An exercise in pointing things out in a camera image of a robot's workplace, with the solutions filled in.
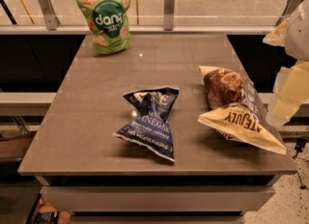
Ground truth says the left metal rail bracket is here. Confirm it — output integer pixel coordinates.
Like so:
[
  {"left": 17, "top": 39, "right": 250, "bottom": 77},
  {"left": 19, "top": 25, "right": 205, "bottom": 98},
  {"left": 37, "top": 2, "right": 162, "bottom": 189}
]
[{"left": 38, "top": 0, "right": 60, "bottom": 30}]

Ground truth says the grey table drawer front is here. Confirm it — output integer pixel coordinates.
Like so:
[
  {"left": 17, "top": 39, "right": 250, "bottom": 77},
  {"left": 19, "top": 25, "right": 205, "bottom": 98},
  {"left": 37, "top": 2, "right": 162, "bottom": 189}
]
[{"left": 41, "top": 185, "right": 274, "bottom": 212}]

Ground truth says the blue vinegar chip bag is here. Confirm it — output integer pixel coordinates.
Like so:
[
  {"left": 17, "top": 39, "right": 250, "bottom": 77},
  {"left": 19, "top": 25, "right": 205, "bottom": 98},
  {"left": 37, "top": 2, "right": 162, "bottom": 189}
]
[{"left": 113, "top": 86, "right": 179, "bottom": 162}]

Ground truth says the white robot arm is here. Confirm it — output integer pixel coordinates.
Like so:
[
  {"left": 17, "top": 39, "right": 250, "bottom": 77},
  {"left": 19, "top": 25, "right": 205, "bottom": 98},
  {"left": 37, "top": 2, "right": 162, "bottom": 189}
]
[{"left": 263, "top": 0, "right": 309, "bottom": 127}]

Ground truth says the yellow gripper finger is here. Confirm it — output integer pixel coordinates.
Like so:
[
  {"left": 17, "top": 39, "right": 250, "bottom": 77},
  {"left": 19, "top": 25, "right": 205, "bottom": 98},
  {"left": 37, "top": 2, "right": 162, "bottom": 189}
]
[
  {"left": 263, "top": 18, "right": 289, "bottom": 47},
  {"left": 267, "top": 61, "right": 309, "bottom": 126}
]

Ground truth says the right metal rail bracket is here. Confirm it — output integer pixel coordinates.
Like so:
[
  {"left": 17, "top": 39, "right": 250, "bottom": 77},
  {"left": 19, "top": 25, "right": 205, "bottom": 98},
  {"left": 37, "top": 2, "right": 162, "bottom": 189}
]
[{"left": 276, "top": 0, "right": 302, "bottom": 25}]

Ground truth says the green rice chip bag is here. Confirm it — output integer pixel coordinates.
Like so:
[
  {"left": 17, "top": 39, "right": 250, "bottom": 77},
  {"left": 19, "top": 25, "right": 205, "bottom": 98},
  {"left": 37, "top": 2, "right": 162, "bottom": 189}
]
[{"left": 75, "top": 0, "right": 130, "bottom": 55}]

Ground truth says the black floor cable with plug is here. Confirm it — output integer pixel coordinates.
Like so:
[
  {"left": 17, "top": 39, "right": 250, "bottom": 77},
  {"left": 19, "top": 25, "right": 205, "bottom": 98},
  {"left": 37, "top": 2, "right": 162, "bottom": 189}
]
[{"left": 292, "top": 137, "right": 309, "bottom": 190}]

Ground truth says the wooden stick at left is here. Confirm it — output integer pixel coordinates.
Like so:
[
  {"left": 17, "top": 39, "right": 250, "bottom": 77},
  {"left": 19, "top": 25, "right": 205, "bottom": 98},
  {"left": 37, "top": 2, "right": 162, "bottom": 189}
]
[{"left": 12, "top": 0, "right": 36, "bottom": 25}]

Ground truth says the small dark packet on floor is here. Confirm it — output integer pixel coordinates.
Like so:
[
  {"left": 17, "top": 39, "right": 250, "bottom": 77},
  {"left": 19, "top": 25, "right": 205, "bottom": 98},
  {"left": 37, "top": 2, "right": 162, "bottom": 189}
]
[{"left": 33, "top": 211, "right": 59, "bottom": 224}]

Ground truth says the cream and brown snack bag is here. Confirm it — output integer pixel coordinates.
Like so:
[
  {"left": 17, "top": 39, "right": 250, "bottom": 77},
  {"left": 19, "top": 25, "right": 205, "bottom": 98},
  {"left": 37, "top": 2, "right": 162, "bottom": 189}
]
[{"left": 198, "top": 66, "right": 287, "bottom": 154}]

